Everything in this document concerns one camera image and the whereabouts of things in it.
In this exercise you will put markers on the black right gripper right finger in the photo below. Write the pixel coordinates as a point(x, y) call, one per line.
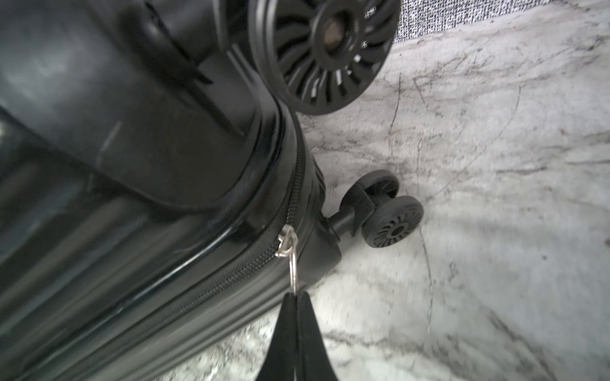
point(312, 361)

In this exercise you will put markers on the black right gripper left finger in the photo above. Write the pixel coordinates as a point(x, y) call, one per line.
point(279, 363)

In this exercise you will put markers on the silver zipper pull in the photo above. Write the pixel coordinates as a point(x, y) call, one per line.
point(288, 245)

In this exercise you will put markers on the black ribbed hard-shell suitcase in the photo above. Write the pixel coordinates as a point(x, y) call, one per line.
point(151, 153)

